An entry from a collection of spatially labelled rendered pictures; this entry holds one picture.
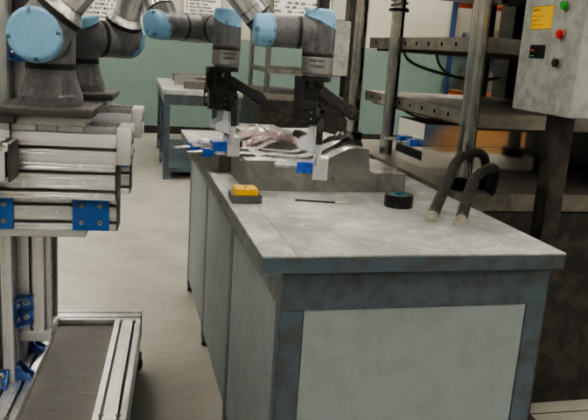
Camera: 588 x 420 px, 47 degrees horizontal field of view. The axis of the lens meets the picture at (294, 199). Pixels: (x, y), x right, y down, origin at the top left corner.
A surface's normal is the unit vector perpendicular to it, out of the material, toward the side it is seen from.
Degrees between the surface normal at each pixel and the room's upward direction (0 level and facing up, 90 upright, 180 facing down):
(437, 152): 90
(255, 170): 90
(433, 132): 90
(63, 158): 90
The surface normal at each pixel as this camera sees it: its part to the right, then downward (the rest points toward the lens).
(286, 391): 0.24, 0.22
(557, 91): -0.97, -0.01
